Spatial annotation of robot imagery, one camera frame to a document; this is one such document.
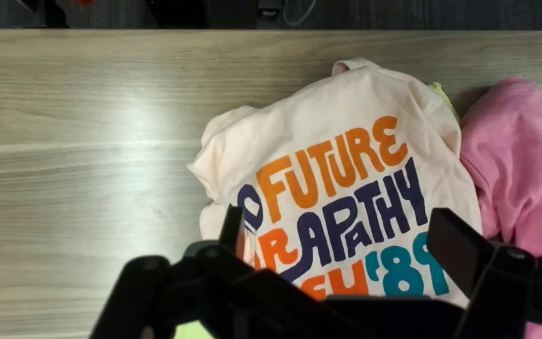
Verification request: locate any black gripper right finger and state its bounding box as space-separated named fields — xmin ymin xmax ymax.
xmin=427 ymin=208 xmax=542 ymax=339

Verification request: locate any yellow cloth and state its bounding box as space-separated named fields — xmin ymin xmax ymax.
xmin=175 ymin=82 xmax=459 ymax=339

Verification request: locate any peach printed t-shirt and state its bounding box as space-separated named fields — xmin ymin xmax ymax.
xmin=186 ymin=57 xmax=484 ymax=309

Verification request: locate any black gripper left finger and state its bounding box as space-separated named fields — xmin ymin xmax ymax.
xmin=89 ymin=204 xmax=324 ymax=339

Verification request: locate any pink cloth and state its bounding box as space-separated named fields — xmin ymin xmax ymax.
xmin=457 ymin=76 xmax=542 ymax=339

